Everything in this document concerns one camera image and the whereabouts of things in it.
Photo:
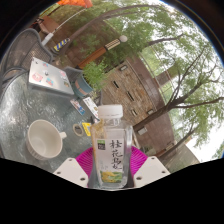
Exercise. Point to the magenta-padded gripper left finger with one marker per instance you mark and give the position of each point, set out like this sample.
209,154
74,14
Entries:
83,163

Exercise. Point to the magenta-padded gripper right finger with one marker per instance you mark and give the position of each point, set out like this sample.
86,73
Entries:
139,160

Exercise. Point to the clear plastic drink bottle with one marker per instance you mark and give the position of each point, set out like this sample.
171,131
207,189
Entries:
111,150

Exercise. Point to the tape roll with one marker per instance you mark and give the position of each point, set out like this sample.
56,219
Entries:
77,130

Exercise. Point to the yellow card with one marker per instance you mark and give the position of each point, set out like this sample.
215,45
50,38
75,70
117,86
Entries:
86,129

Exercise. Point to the white ribbed mug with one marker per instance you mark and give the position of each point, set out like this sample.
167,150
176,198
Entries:
43,141

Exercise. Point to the tall dark-trunk tree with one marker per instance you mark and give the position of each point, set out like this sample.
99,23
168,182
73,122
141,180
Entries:
160,111

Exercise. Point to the blue printed card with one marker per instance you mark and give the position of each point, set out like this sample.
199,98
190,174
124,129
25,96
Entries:
77,106

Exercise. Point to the white printed card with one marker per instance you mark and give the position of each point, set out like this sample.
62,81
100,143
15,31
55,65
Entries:
90,106

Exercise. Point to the potted green plant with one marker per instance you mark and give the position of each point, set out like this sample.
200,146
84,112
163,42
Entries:
95,73

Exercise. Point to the silver laptop with stickers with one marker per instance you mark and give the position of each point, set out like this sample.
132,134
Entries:
48,76

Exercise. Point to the yellow blue striped cone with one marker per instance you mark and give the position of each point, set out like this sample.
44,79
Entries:
62,44

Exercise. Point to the leaning slim tree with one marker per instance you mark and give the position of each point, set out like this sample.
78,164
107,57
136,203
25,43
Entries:
96,21

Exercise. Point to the wooden bench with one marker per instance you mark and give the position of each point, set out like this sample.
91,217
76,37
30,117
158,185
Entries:
46,24

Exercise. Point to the orange patio umbrella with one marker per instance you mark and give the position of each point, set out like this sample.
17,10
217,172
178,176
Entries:
75,3

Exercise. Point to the globe-topped wooden lamp post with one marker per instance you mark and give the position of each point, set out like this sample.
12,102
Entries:
166,149
100,51

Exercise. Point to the grey wall utility box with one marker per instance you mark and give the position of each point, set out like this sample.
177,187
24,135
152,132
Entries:
142,130

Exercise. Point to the black wall lamp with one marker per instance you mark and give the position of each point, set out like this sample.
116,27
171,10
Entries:
150,112
123,67

